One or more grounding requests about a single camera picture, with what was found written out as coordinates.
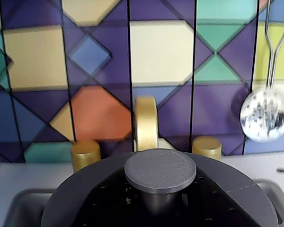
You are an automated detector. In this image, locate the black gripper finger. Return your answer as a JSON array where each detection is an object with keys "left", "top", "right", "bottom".
[
  {"left": 179, "top": 168, "right": 284, "bottom": 227},
  {"left": 70, "top": 167, "right": 143, "bottom": 227}
]

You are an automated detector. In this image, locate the gray round lid with knob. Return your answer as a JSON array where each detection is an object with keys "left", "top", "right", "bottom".
[{"left": 41, "top": 148, "right": 283, "bottom": 227}]

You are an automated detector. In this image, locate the gold faucet knob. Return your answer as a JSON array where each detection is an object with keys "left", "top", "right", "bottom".
[
  {"left": 70, "top": 140, "right": 102, "bottom": 174},
  {"left": 192, "top": 136, "right": 222, "bottom": 161}
]

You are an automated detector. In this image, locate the gray toy sink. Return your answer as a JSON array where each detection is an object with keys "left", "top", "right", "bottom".
[{"left": 2, "top": 177, "right": 284, "bottom": 227}]

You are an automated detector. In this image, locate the gold toy faucet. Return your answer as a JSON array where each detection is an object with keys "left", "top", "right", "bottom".
[{"left": 134, "top": 95, "right": 160, "bottom": 152}]

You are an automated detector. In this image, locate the steel skimmer spoon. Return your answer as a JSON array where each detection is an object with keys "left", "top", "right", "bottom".
[{"left": 239, "top": 0, "right": 284, "bottom": 144}]

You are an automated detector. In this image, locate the colourful tile backsplash panel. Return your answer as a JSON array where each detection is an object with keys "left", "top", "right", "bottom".
[{"left": 0, "top": 0, "right": 284, "bottom": 164}]

